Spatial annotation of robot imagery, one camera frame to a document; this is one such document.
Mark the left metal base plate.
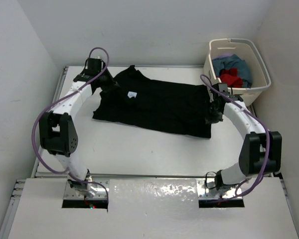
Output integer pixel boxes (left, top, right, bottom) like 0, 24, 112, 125
63, 183, 109, 200

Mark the red shirt in basket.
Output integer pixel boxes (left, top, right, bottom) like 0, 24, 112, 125
219, 68, 243, 88

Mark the blue shirt in basket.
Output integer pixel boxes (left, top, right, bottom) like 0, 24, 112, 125
212, 54, 253, 88

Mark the metal base plate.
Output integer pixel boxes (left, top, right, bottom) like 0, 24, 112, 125
63, 183, 109, 200
196, 178, 237, 200

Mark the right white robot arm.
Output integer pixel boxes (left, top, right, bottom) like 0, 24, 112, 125
205, 83, 282, 190

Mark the lilac cloth in basket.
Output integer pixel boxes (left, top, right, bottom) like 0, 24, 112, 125
217, 52, 233, 58

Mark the black t shirt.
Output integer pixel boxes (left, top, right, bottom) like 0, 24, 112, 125
93, 66, 211, 139

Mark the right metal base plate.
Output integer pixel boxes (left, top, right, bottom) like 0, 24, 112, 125
196, 178, 237, 200

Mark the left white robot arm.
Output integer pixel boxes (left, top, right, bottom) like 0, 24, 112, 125
39, 57, 119, 191

